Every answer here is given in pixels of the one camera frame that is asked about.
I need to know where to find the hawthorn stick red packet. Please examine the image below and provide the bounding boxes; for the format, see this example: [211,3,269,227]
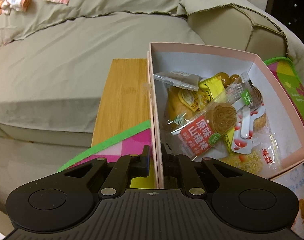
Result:
[169,72,253,160]

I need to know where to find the round bun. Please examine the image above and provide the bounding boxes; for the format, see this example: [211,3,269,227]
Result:
[166,86,209,129]

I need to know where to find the pink cardboard box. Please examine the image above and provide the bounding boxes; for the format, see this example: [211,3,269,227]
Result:
[148,42,304,179]

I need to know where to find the yellow snack bar packet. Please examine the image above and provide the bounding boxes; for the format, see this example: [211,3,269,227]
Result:
[199,76,235,155]

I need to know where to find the square biscuit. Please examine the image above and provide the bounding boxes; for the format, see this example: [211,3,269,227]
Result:
[154,71,200,92]

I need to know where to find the crumbly cake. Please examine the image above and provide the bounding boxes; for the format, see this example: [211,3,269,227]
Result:
[219,145,281,178]

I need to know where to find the brown pastries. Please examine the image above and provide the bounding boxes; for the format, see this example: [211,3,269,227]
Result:
[215,72,240,88]

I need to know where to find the brown spiral cookie pack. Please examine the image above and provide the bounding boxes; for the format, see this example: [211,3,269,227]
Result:
[247,83,263,111]

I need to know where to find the brown ddung cookie packet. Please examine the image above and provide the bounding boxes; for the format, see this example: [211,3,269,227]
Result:
[231,103,267,154]

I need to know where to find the wooden table board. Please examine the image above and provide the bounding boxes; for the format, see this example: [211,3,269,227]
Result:
[91,59,151,146]

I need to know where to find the beige sofa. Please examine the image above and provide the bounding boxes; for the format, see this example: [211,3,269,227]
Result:
[0,0,304,235]

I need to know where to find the beige throw blanket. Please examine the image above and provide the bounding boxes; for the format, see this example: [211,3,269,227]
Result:
[0,0,304,77]

